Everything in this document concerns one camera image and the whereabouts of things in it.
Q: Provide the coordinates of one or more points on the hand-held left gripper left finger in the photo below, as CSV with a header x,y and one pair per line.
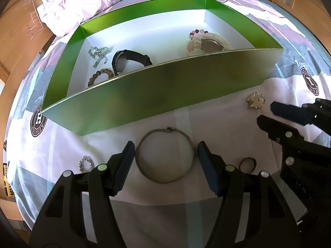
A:
x,y
124,165

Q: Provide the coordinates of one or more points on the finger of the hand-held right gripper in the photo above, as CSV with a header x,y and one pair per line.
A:
x,y
274,129
289,112

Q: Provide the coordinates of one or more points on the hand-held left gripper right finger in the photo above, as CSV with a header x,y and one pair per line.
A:
x,y
208,165

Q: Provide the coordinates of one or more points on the gold flower brooch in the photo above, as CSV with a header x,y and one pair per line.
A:
x,y
256,100

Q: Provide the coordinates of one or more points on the thin metal bangle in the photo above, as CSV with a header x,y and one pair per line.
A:
x,y
169,129

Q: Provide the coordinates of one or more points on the green cardboard box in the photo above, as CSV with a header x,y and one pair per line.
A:
x,y
168,87

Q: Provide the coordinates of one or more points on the white wristwatch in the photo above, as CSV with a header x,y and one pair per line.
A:
x,y
209,45

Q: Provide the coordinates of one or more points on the black wristwatch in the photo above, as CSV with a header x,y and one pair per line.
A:
x,y
137,56

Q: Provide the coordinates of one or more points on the printed bed sheet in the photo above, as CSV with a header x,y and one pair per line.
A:
x,y
165,211

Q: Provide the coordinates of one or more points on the wooden footboard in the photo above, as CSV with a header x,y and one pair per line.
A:
x,y
297,0

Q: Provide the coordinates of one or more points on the black and yellow object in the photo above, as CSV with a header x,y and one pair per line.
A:
x,y
6,186

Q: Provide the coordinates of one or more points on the pink pillow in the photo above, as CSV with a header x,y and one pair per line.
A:
x,y
77,7

